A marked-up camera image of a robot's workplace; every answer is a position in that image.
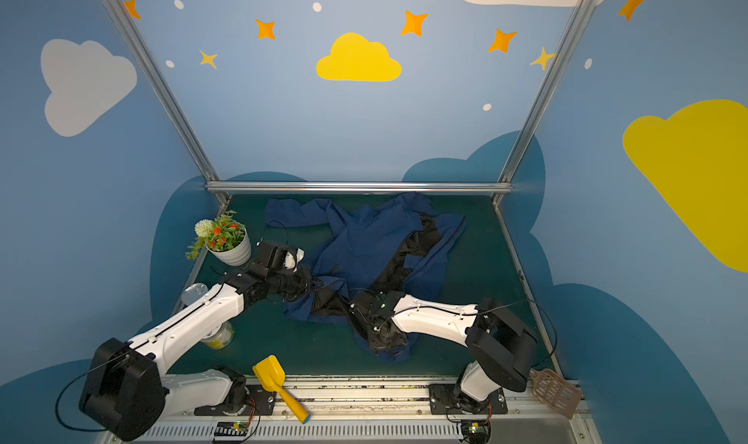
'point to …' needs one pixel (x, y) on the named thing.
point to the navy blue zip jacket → (392, 244)
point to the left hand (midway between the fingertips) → (324, 280)
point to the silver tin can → (193, 292)
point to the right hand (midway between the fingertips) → (382, 341)
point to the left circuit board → (231, 428)
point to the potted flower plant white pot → (225, 238)
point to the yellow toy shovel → (272, 377)
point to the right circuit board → (475, 432)
